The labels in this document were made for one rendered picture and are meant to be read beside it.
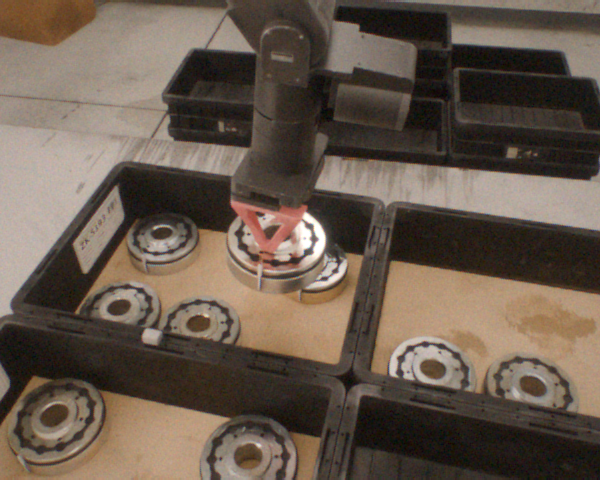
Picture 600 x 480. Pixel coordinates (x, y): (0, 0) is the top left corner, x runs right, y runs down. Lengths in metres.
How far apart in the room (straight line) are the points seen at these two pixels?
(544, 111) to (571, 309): 1.17
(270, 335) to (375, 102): 0.40
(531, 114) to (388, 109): 1.50
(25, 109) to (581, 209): 2.43
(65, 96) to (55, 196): 1.83
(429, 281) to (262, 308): 0.24
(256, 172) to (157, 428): 0.34
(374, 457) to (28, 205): 0.85
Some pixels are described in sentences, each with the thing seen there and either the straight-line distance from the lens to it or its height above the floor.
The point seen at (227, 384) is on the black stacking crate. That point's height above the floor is 0.90.
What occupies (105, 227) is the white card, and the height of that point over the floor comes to 0.88.
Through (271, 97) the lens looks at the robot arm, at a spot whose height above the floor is 1.21.
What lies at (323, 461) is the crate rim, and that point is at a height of 0.92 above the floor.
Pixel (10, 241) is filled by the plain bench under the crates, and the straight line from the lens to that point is 1.23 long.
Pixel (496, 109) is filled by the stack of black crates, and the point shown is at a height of 0.49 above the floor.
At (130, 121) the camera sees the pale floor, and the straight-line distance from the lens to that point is 2.84.
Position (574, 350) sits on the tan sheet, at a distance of 0.87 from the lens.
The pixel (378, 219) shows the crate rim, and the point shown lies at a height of 0.93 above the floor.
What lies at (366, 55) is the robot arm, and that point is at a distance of 0.49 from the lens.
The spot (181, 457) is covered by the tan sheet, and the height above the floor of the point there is 0.83.
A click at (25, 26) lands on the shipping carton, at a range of 3.65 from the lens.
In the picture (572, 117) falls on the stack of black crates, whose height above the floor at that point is 0.49.
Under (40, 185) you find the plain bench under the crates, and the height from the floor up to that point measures 0.70.
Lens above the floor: 1.47
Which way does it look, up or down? 43 degrees down
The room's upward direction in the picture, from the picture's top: straight up
